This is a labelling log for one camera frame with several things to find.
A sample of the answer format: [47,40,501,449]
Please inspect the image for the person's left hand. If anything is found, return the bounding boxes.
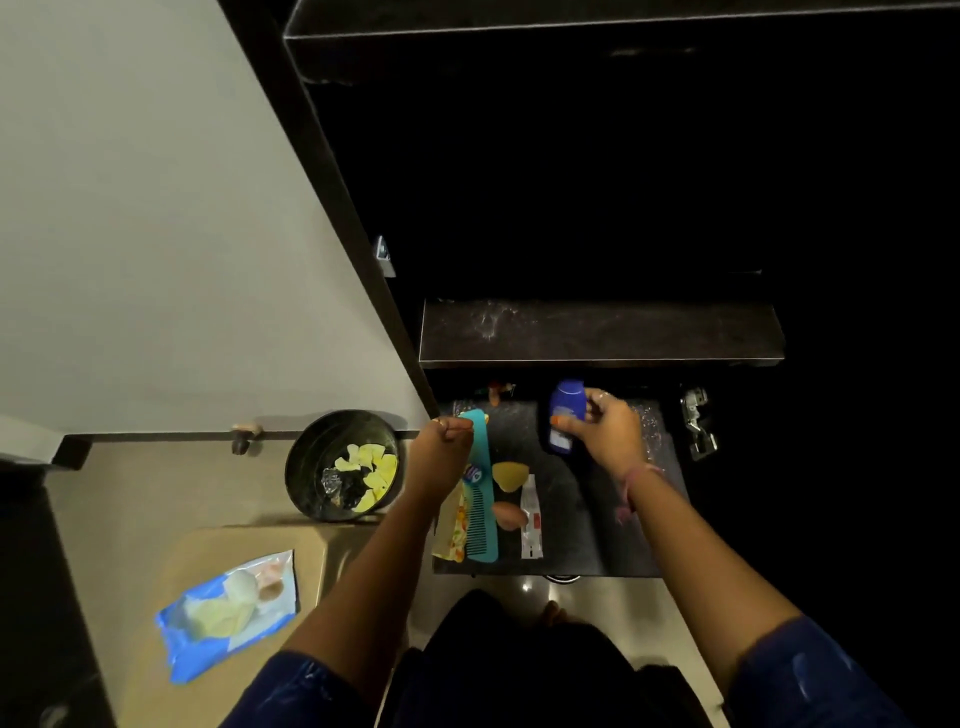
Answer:
[403,416,475,508]

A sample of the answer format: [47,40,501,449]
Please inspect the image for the person's right hand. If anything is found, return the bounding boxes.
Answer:
[549,388,648,481]

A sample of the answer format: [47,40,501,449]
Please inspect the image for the blue plastic bottle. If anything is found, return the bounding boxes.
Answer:
[545,378,589,457]

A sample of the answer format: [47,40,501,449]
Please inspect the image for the teal wide-tooth comb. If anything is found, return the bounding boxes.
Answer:
[458,408,500,565]

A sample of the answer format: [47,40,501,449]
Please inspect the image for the brown fine-tooth comb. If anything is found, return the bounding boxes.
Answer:
[431,485,459,561]

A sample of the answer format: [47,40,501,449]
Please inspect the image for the yellow makeup sponge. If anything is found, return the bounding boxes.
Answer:
[491,460,532,495]

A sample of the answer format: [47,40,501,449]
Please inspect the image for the white tube with red label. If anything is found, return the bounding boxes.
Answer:
[518,473,545,562]

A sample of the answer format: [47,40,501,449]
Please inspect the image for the person's right forearm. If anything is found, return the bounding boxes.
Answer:
[622,464,804,699]

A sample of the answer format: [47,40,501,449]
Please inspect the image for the person's left forearm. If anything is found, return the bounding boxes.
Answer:
[283,479,444,706]

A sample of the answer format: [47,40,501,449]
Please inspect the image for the person's dark trousers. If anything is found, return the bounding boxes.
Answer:
[378,588,714,728]

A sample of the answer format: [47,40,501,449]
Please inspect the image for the pink wrist thread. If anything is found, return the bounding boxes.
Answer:
[614,461,667,526]

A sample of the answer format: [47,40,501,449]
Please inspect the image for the yellow crumpled wipes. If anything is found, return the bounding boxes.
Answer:
[333,442,400,515]

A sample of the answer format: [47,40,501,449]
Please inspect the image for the metal cabinet hinge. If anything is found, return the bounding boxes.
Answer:
[678,386,720,463]

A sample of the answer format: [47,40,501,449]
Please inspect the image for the dark cabinet shelf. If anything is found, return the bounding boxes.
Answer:
[417,298,787,370]
[283,0,960,84]

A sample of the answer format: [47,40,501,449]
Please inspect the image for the black round waste bin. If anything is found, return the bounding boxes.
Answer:
[284,409,406,524]

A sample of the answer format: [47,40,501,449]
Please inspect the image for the beige plastic stool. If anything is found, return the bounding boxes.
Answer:
[112,521,410,728]

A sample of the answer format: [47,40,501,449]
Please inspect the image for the blue patterned left sleeve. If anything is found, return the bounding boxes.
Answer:
[218,650,376,728]

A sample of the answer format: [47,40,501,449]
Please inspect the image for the blue patterned sleeve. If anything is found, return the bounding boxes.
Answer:
[723,614,916,728]
[218,650,376,728]

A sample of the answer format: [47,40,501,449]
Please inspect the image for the blue wet wipes pack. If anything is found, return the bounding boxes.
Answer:
[155,549,300,686]

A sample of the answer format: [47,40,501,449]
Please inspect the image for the blue patterned right sleeve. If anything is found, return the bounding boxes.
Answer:
[723,614,916,728]

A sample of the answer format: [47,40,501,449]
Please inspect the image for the pale cabinet door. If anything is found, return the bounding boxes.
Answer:
[0,0,433,466]

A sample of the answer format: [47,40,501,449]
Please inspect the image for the dark furniture piece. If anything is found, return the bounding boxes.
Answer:
[0,449,118,728]

